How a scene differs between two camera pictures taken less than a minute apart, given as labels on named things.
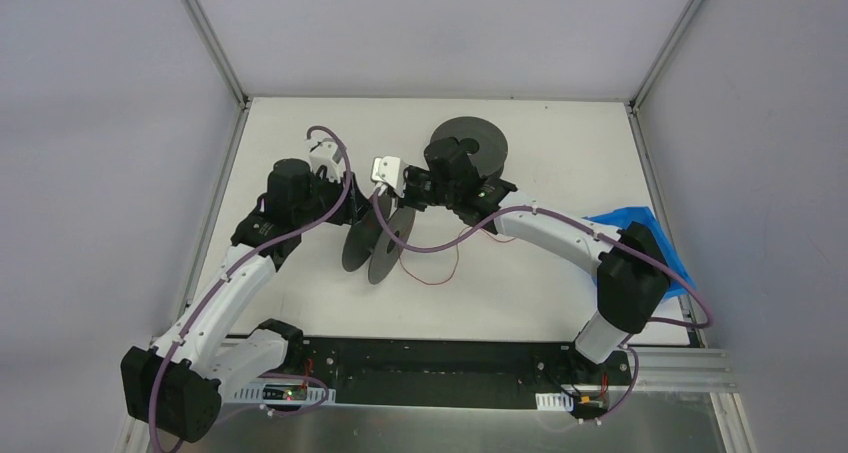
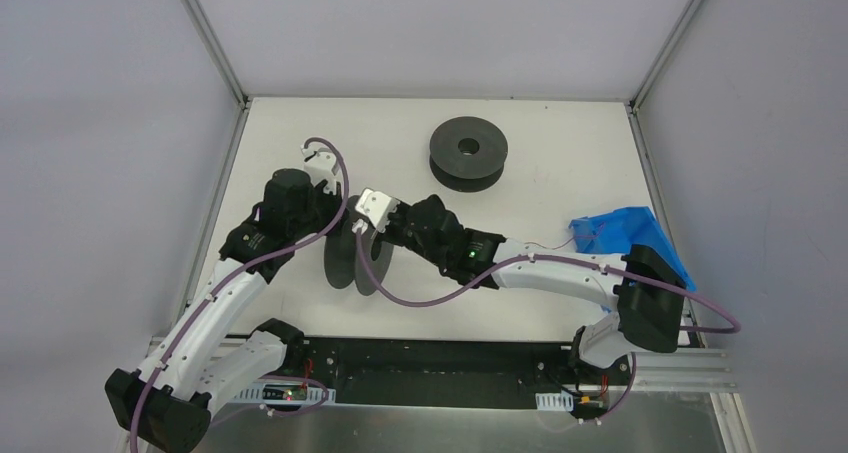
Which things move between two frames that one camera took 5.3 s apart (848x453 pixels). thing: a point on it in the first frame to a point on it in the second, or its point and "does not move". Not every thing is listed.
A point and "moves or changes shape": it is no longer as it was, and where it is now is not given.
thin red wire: [457, 257] to [590, 236]
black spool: [369, 244] moves or changes shape
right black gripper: [416, 189] to [400, 219]
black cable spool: [492, 151] does not move
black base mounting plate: [447, 370] does not move
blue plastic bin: [645, 218] does not move
